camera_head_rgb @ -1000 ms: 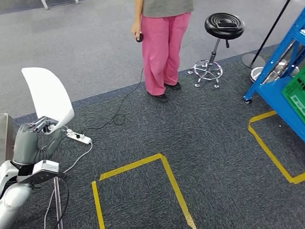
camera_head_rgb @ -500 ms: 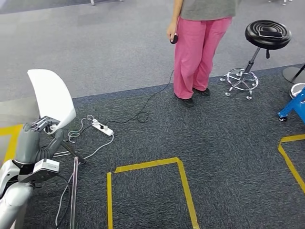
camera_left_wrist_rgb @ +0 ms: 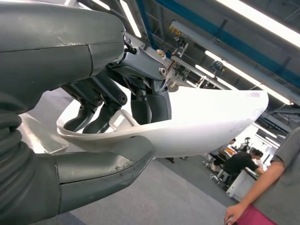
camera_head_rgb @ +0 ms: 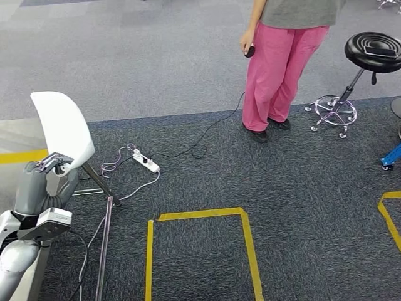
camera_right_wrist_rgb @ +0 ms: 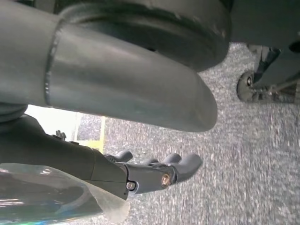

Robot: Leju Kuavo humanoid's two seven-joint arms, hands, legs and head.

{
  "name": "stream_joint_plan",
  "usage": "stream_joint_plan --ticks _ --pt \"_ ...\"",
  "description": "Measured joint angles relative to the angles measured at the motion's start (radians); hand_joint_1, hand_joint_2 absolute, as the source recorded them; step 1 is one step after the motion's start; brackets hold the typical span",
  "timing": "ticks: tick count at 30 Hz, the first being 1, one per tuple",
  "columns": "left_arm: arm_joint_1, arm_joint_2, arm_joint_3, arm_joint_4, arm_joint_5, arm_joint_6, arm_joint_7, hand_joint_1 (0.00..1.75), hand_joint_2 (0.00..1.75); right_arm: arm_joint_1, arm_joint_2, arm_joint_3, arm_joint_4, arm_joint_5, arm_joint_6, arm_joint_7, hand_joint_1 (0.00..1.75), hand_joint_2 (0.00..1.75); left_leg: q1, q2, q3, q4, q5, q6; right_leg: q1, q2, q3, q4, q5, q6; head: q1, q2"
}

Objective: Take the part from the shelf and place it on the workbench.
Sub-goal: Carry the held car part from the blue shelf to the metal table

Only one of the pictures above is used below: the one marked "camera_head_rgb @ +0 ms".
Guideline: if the thin pale cable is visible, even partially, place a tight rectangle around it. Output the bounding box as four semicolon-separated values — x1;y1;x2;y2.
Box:
101;143;138;179

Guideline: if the black floor cable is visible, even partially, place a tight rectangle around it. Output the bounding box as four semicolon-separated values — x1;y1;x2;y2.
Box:
120;91;246;161

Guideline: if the blue metal shelf rack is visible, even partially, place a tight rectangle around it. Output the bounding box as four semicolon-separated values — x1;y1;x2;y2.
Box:
380;143;401;172

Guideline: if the black stool chrome base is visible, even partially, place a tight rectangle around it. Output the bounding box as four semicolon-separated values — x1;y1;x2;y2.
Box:
304;31;401;139

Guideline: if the black smartphone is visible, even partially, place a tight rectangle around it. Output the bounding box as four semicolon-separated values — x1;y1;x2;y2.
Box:
363;45;398;59

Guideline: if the person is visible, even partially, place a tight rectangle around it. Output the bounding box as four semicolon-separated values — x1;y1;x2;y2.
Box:
239;0;347;144

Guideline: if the white power strip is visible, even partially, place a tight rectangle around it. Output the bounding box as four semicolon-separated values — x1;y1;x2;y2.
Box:
132;149;161;174

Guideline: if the steel workbench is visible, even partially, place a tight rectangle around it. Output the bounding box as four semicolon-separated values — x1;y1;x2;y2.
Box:
0;118;122;301

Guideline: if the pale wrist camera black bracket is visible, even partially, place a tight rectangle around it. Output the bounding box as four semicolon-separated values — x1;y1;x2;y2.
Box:
17;208;73;242

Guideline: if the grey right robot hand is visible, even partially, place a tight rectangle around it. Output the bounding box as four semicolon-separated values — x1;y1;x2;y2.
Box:
14;151;79;217

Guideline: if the person's hand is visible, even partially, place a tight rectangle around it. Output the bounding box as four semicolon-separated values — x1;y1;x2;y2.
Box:
239;29;256;55

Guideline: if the white cable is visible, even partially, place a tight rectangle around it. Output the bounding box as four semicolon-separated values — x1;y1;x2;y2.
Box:
78;169;161;301

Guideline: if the yellow workbench tape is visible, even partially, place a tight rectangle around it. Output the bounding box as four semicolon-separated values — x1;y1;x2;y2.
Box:
0;149;49;166

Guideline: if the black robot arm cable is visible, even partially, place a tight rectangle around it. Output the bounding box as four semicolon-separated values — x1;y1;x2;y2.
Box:
67;230;90;301

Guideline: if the white curved plastic part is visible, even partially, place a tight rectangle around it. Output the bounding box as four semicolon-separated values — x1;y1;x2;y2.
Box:
30;91;96;176

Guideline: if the yellow floor tape square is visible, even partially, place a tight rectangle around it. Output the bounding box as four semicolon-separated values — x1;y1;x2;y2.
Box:
145;206;265;301

